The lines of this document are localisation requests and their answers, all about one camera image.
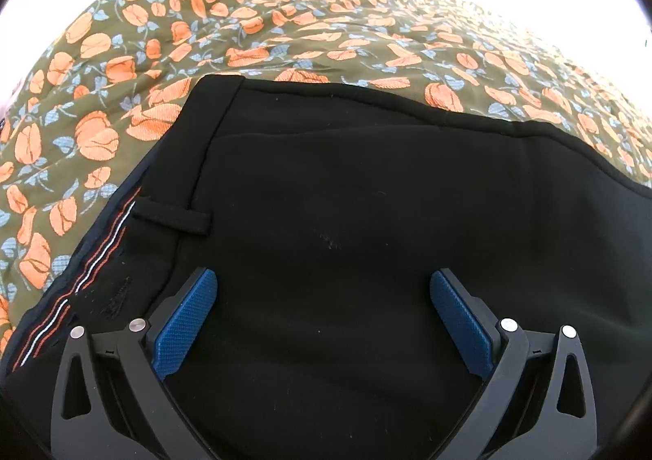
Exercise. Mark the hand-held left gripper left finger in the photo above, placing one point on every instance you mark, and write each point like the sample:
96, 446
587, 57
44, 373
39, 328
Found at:
186, 317

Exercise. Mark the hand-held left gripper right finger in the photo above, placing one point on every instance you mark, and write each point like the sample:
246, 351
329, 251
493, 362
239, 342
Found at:
461, 317

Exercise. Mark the black pants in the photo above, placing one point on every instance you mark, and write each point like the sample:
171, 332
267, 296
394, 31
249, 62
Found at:
356, 246

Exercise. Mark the floral olive orange blanket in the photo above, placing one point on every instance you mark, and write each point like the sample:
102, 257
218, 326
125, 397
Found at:
153, 83

